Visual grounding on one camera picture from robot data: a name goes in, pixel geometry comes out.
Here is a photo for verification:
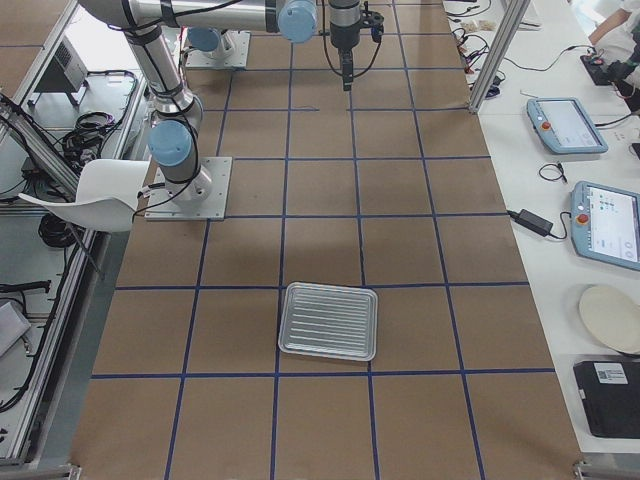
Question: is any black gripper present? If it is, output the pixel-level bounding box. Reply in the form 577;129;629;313
330;20;360;91

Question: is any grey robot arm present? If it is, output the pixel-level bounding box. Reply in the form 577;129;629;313
81;1;368;201
187;27;234;58

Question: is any silver ribbed metal tray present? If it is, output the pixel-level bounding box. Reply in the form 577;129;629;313
278;282;378;362

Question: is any far blue teach pendant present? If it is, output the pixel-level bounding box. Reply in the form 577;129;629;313
526;97;608;155

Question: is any blue teach pendant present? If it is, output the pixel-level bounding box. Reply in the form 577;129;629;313
570;181;639;271
526;97;608;155

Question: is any black power adapter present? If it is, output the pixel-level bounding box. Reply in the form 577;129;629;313
507;209;553;237

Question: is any white plastic chair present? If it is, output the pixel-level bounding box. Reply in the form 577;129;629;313
19;159;149;233

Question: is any near blue teach pendant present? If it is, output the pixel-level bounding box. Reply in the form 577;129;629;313
570;181;639;271

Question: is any white round plate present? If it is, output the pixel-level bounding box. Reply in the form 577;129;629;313
578;285;639;356

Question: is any black flat box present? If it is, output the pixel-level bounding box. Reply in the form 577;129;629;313
573;361;639;439

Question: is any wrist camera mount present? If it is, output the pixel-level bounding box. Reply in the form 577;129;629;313
360;8;384;44

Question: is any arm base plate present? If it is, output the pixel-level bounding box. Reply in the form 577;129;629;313
184;30;250;70
144;157;233;221

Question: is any aluminium frame post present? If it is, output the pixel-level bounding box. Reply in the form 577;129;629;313
468;0;529;114

